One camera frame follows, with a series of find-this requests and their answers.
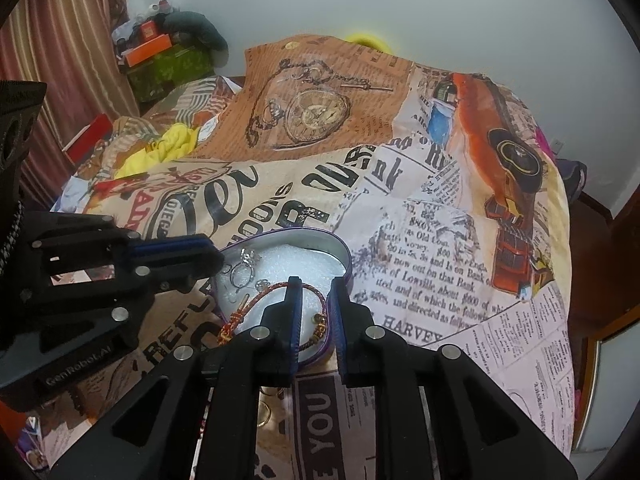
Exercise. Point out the green patterned box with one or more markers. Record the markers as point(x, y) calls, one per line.
point(170, 70)

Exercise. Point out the wooden furniture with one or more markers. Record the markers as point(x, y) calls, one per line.
point(595, 250)

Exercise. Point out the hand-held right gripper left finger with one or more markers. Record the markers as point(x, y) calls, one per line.
point(295, 310)

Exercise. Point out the gold hoop earring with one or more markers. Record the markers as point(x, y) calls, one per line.
point(265, 412)

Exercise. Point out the yellow round object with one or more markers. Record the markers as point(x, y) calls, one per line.
point(367, 41)

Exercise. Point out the striped brown curtain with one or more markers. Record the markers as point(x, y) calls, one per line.
point(65, 35)

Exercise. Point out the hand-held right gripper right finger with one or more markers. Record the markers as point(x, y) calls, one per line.
point(337, 320)

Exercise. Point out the red flat box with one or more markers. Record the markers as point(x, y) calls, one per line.
point(90, 135)

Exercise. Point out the pink cloth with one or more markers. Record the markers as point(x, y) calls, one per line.
point(550, 142)

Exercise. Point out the framed mirror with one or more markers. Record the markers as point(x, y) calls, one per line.
point(607, 395)

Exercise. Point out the yellow cloth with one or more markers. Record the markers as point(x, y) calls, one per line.
point(165, 147)

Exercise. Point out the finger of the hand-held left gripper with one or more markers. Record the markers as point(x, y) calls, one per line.
point(175, 247)
point(190, 272)

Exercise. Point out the dark green cloth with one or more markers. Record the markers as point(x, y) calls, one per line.
point(197, 27)

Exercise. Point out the white foam pad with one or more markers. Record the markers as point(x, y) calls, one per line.
point(295, 260)

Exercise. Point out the newspaper print bedsheet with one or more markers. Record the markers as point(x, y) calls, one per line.
point(410, 200)

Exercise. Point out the heart-shaped metal tin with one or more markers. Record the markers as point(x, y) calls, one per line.
point(330, 245)

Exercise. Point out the orange box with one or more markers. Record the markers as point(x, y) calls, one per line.
point(147, 52)

